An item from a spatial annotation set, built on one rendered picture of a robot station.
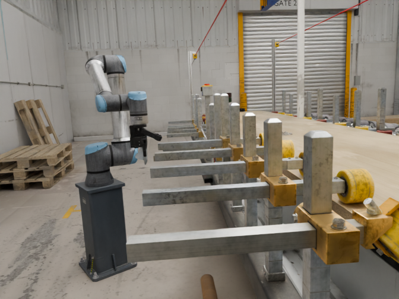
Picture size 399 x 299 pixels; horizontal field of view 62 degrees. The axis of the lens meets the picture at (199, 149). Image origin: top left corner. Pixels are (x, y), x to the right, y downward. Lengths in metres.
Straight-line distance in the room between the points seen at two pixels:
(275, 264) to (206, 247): 0.40
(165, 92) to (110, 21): 2.34
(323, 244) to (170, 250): 0.22
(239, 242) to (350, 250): 0.16
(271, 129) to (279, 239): 0.33
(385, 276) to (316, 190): 0.34
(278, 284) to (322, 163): 0.42
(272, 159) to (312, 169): 0.25
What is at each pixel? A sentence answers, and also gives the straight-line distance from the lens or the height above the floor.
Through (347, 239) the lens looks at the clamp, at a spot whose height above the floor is 0.96.
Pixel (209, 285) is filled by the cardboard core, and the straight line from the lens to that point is 2.06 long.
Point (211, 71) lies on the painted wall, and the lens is 9.61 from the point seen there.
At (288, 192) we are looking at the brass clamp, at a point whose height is 0.95.
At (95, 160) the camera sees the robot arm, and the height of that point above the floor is 0.77.
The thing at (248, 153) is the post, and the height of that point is 0.98.
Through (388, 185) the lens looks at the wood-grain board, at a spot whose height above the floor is 0.90.
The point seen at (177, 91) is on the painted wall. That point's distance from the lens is 9.48.
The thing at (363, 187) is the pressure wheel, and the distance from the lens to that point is 0.83.
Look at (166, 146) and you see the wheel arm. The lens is 1.48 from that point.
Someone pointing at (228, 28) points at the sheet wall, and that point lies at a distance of 9.85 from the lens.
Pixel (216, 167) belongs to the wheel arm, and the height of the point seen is 0.95.
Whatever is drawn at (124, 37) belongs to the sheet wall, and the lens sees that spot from 9.65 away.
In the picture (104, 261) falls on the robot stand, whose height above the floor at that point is 0.10.
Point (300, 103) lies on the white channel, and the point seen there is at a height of 1.03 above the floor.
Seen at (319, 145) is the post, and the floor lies 1.08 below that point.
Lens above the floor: 1.17
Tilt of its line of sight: 10 degrees down
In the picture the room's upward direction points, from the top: 3 degrees counter-clockwise
